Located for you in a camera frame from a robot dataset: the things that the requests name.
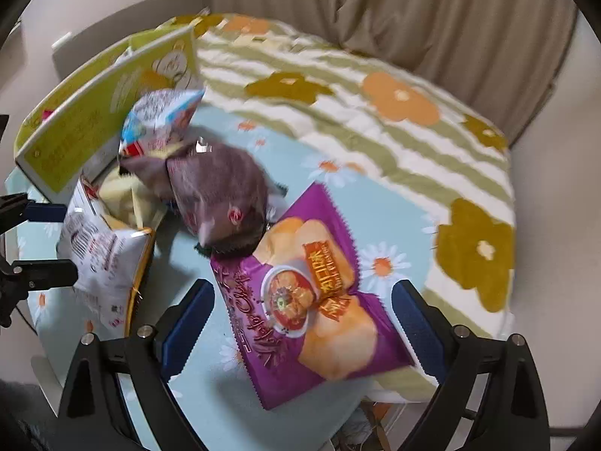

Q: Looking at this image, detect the daisy print light blue tablecloth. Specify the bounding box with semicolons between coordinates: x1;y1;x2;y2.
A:
5;103;437;451

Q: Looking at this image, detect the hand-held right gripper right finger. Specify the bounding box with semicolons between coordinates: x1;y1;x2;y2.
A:
391;279;550;451

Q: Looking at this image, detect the beige curtain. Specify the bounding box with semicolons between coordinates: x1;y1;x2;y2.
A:
197;0;578;110

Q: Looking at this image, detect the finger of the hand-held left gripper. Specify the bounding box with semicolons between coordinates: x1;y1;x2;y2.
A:
0;192;67;235
0;259;79;330

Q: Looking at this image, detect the white orange chip packet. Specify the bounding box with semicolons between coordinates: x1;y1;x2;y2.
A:
56;169;159;335

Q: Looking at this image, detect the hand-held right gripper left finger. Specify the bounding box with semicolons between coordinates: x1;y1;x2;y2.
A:
59;278;217;451

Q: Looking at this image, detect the blue white snack packet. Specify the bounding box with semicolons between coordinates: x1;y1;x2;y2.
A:
118;88;206;159

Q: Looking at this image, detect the floral striped blanket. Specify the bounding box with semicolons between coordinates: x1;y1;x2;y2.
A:
155;12;517;405

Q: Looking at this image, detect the purple chip packet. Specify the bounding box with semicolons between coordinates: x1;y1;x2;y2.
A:
210;182;417;410

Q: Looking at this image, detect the green cardboard box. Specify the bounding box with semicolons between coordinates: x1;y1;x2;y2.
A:
14;23;202;205

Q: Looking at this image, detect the dark brown snack packet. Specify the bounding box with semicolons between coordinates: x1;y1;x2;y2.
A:
119;138;287;259

